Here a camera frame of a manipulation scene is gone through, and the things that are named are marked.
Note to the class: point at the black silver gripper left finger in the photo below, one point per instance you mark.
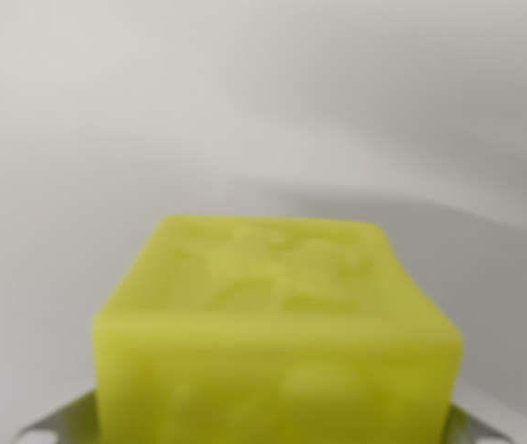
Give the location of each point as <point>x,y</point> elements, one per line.
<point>67,421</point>

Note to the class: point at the black silver gripper right finger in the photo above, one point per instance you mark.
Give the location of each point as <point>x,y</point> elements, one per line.
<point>469,427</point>

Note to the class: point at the yellow cube with embossed faces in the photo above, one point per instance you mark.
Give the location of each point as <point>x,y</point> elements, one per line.
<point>273,351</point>

